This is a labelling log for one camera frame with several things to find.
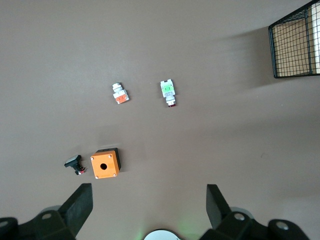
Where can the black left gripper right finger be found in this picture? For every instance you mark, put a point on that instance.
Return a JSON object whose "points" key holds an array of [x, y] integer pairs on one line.
{"points": [[216, 207]]}

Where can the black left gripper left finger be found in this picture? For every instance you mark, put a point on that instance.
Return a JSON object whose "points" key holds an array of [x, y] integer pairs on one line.
{"points": [[77, 207]]}

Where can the green grey contact block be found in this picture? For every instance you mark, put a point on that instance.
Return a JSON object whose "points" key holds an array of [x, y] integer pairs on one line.
{"points": [[168, 91]]}

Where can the black square push button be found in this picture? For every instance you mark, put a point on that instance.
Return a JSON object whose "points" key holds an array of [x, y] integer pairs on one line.
{"points": [[72, 161]]}

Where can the white button orange label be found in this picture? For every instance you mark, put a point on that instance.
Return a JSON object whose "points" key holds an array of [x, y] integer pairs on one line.
{"points": [[121, 97]]}

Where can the brown table cover sheet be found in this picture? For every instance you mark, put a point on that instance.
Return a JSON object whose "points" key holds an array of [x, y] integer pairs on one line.
{"points": [[175, 50]]}

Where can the orange button enclosure box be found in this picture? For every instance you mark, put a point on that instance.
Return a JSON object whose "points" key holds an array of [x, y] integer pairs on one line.
{"points": [[111, 170]]}

